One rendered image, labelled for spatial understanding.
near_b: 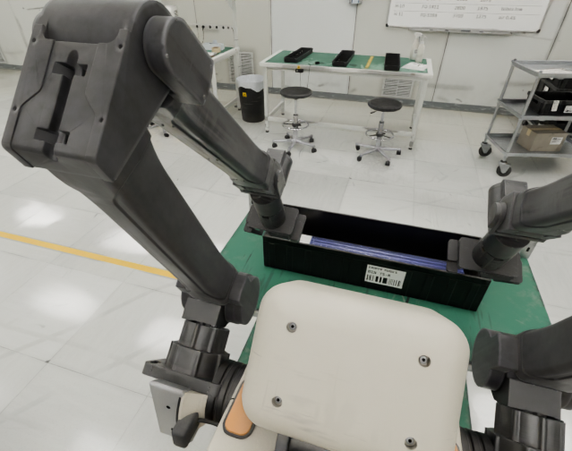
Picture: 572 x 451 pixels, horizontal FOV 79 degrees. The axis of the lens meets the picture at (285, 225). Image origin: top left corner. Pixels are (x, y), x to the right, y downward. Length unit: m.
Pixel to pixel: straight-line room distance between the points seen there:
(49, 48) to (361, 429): 0.39
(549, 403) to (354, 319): 0.27
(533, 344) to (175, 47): 0.46
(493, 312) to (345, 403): 0.73
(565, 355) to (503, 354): 0.08
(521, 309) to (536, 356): 0.61
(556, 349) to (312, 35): 5.36
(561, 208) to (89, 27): 0.48
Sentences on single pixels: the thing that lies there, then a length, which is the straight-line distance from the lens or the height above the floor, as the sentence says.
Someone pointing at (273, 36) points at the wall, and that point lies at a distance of 5.77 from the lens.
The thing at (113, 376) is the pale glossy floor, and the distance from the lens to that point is 2.09.
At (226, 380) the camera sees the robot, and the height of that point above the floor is 1.22.
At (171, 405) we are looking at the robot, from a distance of 0.53.
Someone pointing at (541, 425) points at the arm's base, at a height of 1.25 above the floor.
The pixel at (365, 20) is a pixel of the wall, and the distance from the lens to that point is 5.47.
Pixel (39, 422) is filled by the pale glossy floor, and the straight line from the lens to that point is 2.12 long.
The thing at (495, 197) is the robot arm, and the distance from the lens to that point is 0.71.
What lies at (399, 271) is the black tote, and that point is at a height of 1.03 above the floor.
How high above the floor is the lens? 1.65
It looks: 37 degrees down
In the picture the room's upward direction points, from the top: straight up
